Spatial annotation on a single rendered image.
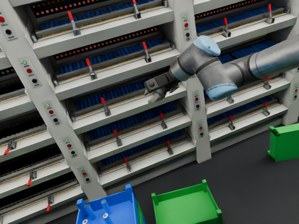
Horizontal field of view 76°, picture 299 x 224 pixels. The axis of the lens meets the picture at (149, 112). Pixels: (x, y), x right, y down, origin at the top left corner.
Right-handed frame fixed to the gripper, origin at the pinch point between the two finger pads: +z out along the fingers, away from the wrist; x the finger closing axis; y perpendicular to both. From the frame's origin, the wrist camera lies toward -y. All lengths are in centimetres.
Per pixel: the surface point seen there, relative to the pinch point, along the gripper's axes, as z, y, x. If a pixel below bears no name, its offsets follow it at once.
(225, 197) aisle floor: 8, 25, -60
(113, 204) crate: 13.1, -28.4, -33.7
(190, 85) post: -7.0, 26.0, -1.2
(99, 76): 6.9, -13.8, 17.9
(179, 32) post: -21.4, 17.0, 20.0
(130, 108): 12.4, -1.3, 1.3
